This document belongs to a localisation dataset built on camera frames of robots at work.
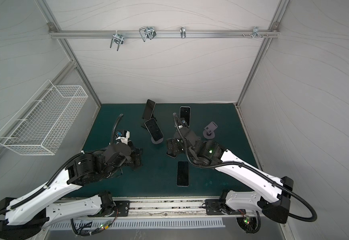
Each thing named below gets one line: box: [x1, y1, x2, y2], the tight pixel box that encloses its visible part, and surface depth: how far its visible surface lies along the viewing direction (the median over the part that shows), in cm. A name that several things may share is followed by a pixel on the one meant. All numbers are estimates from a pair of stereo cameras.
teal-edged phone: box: [176, 160, 190, 187], surface depth 85 cm
